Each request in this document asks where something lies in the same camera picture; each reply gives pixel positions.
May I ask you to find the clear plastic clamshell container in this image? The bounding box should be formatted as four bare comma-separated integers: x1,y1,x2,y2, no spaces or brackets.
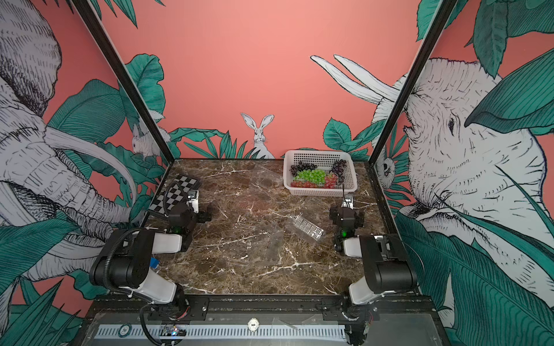
288,214,325,242

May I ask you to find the red grape bunch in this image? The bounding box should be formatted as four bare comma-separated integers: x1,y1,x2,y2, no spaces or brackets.
291,181,318,188
323,173,338,189

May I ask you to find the white plastic perforated basket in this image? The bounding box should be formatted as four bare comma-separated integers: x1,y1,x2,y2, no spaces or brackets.
283,150,358,197

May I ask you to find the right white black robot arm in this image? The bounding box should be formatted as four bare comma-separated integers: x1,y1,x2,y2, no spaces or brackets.
329,206,418,321

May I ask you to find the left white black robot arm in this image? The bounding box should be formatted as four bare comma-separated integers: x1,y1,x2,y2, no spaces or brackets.
89,199,213,320

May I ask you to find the black white checkerboard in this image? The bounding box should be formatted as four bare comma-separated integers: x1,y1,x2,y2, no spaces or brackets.
148,174,201,218

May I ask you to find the green grape bunch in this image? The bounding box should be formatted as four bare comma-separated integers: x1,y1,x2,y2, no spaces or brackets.
294,170,327,185

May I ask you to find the dark purple grape bunch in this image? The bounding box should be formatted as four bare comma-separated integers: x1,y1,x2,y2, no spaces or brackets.
331,159,347,185
289,161,317,177

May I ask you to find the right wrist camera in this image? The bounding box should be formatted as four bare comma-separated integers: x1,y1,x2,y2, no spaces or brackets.
342,193,353,209

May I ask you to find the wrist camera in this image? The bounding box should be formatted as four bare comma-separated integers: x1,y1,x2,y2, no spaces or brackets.
187,190,199,213
342,193,353,209

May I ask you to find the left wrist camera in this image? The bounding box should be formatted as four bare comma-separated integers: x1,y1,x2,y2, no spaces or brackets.
187,190,199,213

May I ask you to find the black front mounting rail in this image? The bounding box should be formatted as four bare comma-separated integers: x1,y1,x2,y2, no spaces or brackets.
84,293,438,323

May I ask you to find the white slotted cable duct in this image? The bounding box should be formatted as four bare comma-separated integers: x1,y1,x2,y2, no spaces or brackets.
94,324,346,341

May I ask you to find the left black frame post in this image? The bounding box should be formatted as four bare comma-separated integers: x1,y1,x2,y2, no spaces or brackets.
72,0,175,166

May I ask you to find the black frame post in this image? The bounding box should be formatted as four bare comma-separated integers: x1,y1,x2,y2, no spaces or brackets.
72,0,175,166
369,0,457,167

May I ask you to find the right black frame post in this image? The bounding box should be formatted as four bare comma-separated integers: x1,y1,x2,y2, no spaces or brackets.
369,0,457,167

